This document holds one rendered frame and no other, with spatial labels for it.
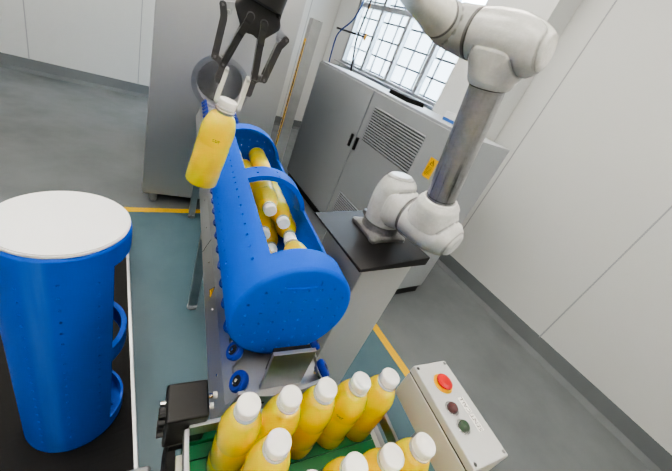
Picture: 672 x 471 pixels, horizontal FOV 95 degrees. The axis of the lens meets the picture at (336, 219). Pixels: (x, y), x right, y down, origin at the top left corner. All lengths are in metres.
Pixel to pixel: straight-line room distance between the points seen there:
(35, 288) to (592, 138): 3.34
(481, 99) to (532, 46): 0.16
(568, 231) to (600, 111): 0.97
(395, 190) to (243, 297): 0.74
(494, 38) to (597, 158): 2.38
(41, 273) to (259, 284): 0.50
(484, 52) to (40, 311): 1.25
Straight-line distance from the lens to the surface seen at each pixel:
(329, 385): 0.65
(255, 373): 0.83
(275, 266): 0.64
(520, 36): 0.93
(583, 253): 3.21
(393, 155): 2.56
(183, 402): 0.70
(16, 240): 0.96
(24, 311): 1.05
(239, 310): 0.68
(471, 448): 0.76
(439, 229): 1.11
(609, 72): 3.38
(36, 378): 1.26
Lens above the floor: 1.62
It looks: 27 degrees down
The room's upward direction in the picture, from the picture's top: 23 degrees clockwise
